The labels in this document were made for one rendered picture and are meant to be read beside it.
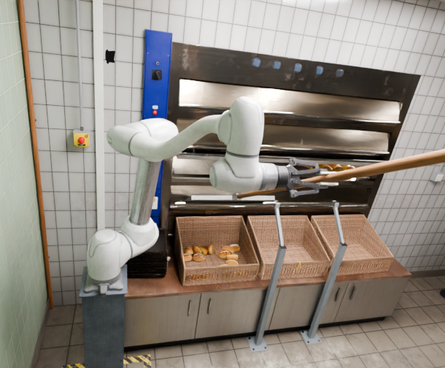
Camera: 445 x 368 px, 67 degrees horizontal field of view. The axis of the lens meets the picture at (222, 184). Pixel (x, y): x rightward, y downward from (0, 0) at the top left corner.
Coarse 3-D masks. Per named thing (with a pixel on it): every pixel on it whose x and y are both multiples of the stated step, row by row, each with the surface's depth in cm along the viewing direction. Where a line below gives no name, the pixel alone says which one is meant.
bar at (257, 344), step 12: (180, 204) 218; (192, 204) 221; (204, 204) 223; (216, 204) 225; (228, 204) 228; (240, 204) 230; (252, 204) 233; (264, 204) 235; (276, 204) 237; (288, 204) 240; (300, 204) 243; (312, 204) 246; (324, 204) 249; (336, 204) 251; (276, 216) 236; (336, 216) 250; (336, 252) 247; (276, 264) 233; (336, 264) 248; (276, 276) 238; (324, 288) 262; (324, 300) 263; (264, 312) 252; (264, 324) 258; (312, 324) 277; (312, 336) 280; (252, 348) 263; (264, 348) 266
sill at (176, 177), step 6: (174, 174) 255; (180, 174) 256; (186, 174) 258; (174, 180) 251; (180, 180) 252; (186, 180) 254; (192, 180) 255; (198, 180) 256; (204, 180) 258; (342, 180) 291; (348, 180) 293; (354, 180) 295; (360, 180) 297; (366, 180) 299; (372, 180) 301
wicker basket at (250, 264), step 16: (176, 224) 260; (192, 224) 267; (208, 224) 271; (224, 224) 275; (240, 224) 279; (176, 240) 261; (192, 240) 270; (208, 240) 273; (224, 240) 278; (240, 240) 279; (176, 256) 259; (192, 256) 263; (208, 256) 266; (240, 256) 272; (256, 256) 248; (192, 272) 231; (208, 272) 235; (224, 272) 238; (240, 272) 243; (256, 272) 247
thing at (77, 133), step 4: (76, 132) 212; (80, 132) 212; (84, 132) 213; (88, 132) 214; (76, 136) 212; (80, 136) 213; (84, 136) 214; (88, 136) 214; (76, 140) 214; (88, 140) 215; (76, 144) 215; (80, 144) 215; (84, 144) 216; (88, 144) 216
